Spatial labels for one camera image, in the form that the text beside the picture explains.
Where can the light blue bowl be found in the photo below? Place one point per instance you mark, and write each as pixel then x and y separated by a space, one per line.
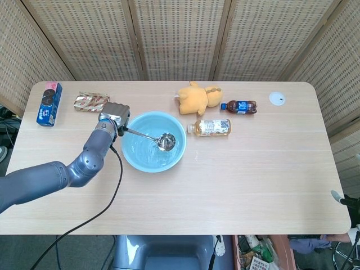
pixel 146 157

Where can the woven bamboo folding screen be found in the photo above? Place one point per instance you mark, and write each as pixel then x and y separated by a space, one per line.
pixel 180 36

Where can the dark cola bottle blue cap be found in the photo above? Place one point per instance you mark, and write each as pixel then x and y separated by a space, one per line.
pixel 242 107

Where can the blue cookie box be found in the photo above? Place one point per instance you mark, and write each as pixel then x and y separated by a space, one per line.
pixel 49 104

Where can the white power strip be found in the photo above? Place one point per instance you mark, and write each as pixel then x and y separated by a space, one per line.
pixel 220 247

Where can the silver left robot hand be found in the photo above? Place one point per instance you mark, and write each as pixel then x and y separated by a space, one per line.
pixel 116 114

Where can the yellow tea bottle white cap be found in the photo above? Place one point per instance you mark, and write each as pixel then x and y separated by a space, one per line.
pixel 212 127

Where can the gold packet with red prints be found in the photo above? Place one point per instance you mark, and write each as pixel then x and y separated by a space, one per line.
pixel 88 103

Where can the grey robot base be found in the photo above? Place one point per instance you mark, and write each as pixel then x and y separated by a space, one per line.
pixel 168 253

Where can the metal ladle with black grip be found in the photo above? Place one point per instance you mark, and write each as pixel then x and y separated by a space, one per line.
pixel 167 141

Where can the yellow plush toy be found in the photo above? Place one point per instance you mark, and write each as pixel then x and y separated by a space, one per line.
pixel 194 99

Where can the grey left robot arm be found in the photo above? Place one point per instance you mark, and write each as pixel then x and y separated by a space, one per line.
pixel 56 177

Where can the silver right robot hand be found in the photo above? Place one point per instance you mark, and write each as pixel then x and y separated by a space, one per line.
pixel 348 202

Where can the red bin with clutter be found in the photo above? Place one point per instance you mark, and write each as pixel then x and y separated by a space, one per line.
pixel 261 253

